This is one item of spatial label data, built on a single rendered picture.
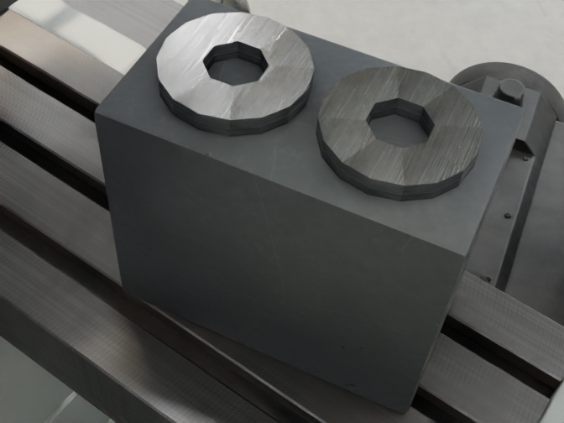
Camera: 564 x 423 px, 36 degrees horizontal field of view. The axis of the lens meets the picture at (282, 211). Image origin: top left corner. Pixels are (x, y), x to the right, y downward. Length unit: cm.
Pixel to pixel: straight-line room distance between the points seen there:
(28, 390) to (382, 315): 72
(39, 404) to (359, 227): 81
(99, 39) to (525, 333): 57
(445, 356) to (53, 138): 36
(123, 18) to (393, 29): 127
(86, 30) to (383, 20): 144
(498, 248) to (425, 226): 69
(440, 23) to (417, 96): 189
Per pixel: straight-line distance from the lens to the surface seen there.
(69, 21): 103
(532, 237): 119
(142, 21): 116
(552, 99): 137
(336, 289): 51
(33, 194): 71
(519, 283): 114
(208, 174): 48
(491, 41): 236
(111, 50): 98
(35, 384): 117
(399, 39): 230
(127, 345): 62
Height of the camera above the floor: 147
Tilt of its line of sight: 52 degrees down
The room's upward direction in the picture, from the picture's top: 5 degrees clockwise
